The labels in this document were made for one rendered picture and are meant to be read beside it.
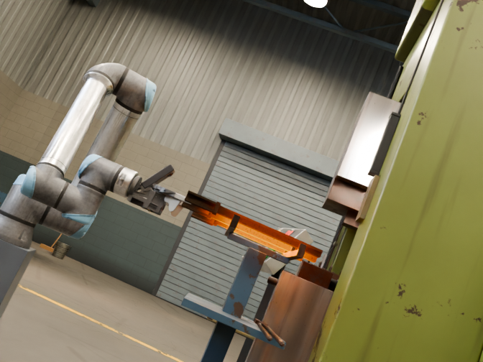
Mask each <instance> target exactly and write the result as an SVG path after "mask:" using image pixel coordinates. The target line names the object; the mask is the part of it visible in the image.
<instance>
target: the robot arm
mask: <svg viewBox="0 0 483 362"><path fill-rule="evenodd" d="M82 82H83V87H82V88H81V90H80V93H79V94H78V96H77V97H76V99H75V101H74V102H73V105H72V106H71V107H70V110H69V111H68V113H67V114H66V116H65V118H64V119H63V122H62V123H61V125H60V127H59V128H58V130H57V131H56V133H55V135H54V137H53V138H52V140H51V142H50V144H49V145H48V147H47V148H46V150H45V153H44V154H43V155H42V157H41V159H40V161H39V162H38V163H37V165H36V166H30V167H29V170H28V172H27V174H26V175H20V176H18V178H17V179H16V181H15V182H14V183H13V185H12V187H11V190H10V191H9V193H8V195H7V197H6V198H5V200H4V202H3V204H2V206H1V207H0V239H1V240H2V241H5V242H8V243H11V244H14V245H16V246H19V247H22V248H25V249H29V248H30V246H31V245H32V237H33V230H34V228H35V226H36V224H37V223H39V224H40V225H42V226H45V227H47V228H50V229H52V230H54V231H57V232H59V233H62V234H64V235H66V236H68V237H72V238H76V239H80V238H82V237H83V236H84V235H85V234H86V232H87V230H88V229H89V228H90V226H91V224H92V222H93V221H94V218H95V217H96V214H97V212H98V209H99V207H100V205H101V203H102V201H103V199H104V197H105V194H106V193H107V190H108V191H110V192H113V193H116V194H117V195H120V196H122V197H124V198H127V199H126V200H128V202H131V203H133V204H135V205H138V206H139V207H142V208H144V209H145V210H148V212H151V213H155V214H157V215H161V213H162V211H163V210H164V209H165V206H166V204H167V206H169V211H170V212H171V215H172V216H173V217H175V216H177V215H178V213H179V212H180V211H181V210H182V209H183V207H182V203H183V202H185V203H188V202H186V201H185V196H183V195H180V194H178V193H176V192H173V191H171V190H168V189H166V188H164V187H162V186H159V185H158V184H159V183H160V182H162V181H163V180H165V179H167V178H168V177H171V176H172V175H173V174H174V173H175V169H174V167H173V166H172V165H171V164H169V165H168V166H165V167H164V168H163V169H162V170H160V171H159V172H157V173H155V174H154V175H153V176H151V177H149V178H148V179H146V180H145V181H144V182H142V177H140V176H138V172H135V171H134V170H131V169H129V168H127V167H124V166H121V165H120V164H117V163H115V161H116V158H117V157H118V156H119V153H120V151H121V150H122V148H123V146H124V144H125V142H126V141H127V139H128V137H129V135H130V134H131V132H132V129H133V128H134V126H135V124H136V122H137V121H138V119H139V117H140V116H141V115H142V113H143V111H144V112H148V111H149V108H150V106H151V104H152V100H153V98H154V96H155V91H156V88H157V87H156V85H155V84H154V83H153V82H152V81H150V80H148V79H147V78H144V77H143V76H141V75H139V74H138V73H136V72H134V71H132V70H130V69H129V68H127V67H125V66H124V65H120V64H116V63H103V64H100V65H95V66H93V67H92V68H90V69H89V70H88V71H87V72H86V74H85V75H84V76H83V79H82ZM111 94H114V95H115V96H116V99H115V102H114V104H113V106H112V107H111V110H110V111H109V114H108V116H107V117H106V119H105V121H104V123H103V125H102V127H101V128H100V130H99V132H98V134H97V136H96V138H95V139H94V141H93V143H92V145H91V148H90V149H89V150H88V153H87V155H86V157H85V159H84V160H83V162H82V164H81V166H80V168H79V170H78V172H77V173H76V175H75V177H74V179H73V181H72V183H71V184H70V183H69V182H66V181H64V180H63V178H64V176H65V173H66V171H67V169H68V168H69V166H70V163H71V162H72V160H73V158H74V156H75V153H76V152H77V151H78V148H79V146H80V145H81V142H82V141H83V138H84V136H85V135H86V133H87V131H88V129H89V127H90V125H91V123H92V121H93V120H94V118H95V116H96V114H97V112H98V110H99V108H100V106H101V104H102V103H103V101H104V99H105V98H106V97H109V96H110V95H111ZM141 182H142V183H141ZM138 190H141V191H140V192H138ZM188 204H191V203H188Z"/></svg>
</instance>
